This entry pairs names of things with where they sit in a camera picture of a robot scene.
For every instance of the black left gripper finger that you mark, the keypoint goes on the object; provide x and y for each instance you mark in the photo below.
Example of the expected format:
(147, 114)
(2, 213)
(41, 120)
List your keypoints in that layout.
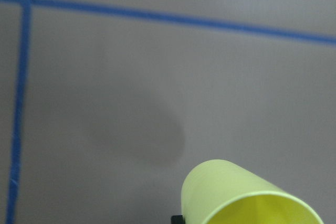
(177, 219)

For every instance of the yellow plastic cup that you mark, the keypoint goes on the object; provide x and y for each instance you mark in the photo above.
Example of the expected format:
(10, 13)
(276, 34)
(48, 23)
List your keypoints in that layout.
(219, 191)

